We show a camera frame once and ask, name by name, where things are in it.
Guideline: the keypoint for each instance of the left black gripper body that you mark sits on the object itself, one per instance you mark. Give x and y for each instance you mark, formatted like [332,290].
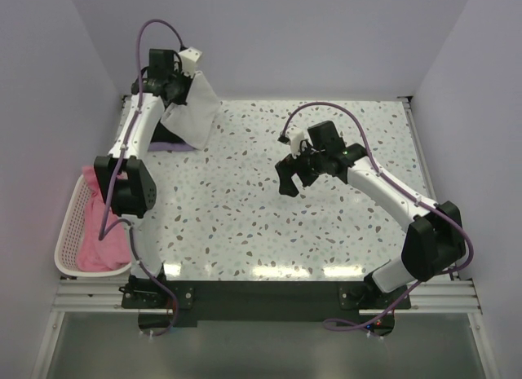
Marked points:
[182,85]

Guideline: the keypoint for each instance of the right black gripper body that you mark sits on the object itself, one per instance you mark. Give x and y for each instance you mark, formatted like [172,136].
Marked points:
[309,165]

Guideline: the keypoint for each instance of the white t shirt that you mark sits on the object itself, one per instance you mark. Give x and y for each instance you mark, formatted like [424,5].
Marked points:
[192,121]

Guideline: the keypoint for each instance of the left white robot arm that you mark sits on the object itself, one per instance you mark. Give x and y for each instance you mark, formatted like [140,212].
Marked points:
[127,187]

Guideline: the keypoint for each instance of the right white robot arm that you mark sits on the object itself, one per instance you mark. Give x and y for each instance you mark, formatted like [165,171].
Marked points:
[432,238]

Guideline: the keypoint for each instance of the folded black t shirt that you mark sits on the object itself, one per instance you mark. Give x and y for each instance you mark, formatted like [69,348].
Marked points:
[162,135]

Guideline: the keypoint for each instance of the folded lavender t shirt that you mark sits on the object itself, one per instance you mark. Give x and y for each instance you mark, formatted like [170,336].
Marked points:
[169,147]

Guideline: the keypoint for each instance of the white plastic laundry basket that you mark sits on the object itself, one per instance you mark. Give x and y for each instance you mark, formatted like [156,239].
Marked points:
[71,237]

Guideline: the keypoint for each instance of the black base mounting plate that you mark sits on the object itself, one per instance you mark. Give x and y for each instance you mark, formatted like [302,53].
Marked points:
[192,302]

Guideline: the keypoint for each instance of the pink t shirt in basket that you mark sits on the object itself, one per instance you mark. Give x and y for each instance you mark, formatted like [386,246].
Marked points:
[94,255]

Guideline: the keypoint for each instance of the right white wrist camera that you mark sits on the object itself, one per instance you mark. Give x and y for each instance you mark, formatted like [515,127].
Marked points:
[296,140]

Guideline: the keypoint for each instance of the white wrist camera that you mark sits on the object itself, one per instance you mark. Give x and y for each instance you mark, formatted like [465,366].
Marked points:
[190,59]
[296,140]

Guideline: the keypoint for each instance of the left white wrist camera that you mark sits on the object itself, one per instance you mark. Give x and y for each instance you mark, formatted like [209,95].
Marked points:
[190,59]

